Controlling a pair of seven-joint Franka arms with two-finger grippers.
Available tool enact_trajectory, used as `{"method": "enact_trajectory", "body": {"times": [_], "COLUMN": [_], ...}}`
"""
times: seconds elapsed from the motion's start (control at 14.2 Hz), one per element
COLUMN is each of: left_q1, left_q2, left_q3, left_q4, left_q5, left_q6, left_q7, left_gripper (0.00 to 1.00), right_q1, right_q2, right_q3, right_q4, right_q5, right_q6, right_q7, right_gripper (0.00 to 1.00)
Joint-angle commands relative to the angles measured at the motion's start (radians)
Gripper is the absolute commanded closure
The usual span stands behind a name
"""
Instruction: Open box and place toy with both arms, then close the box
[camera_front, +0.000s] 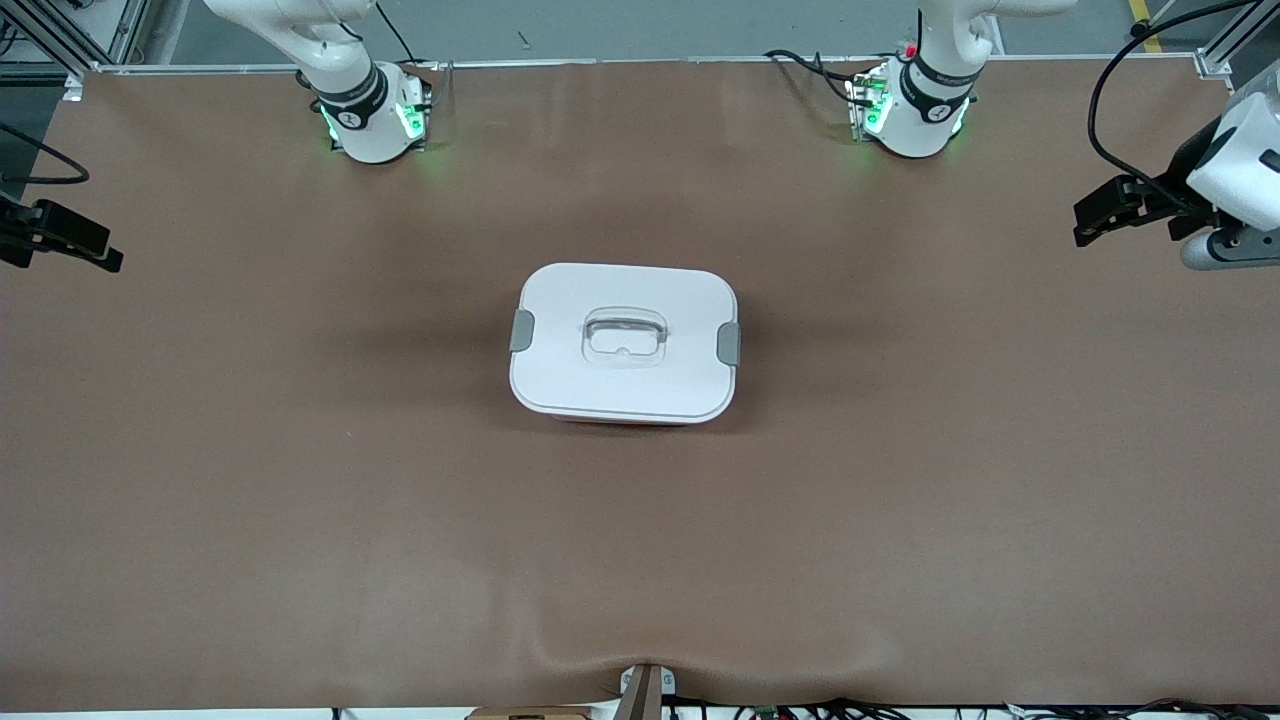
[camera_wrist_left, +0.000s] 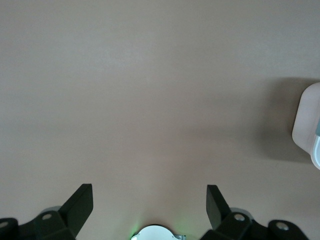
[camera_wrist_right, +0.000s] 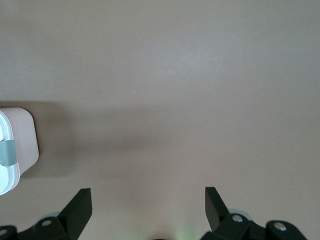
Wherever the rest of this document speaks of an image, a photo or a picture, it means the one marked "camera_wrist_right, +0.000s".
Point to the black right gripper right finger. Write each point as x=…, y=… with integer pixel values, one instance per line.
x=217, y=215

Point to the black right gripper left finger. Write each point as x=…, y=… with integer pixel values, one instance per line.
x=75, y=215

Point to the grey lid latch clip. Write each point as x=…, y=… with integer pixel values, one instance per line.
x=7, y=152

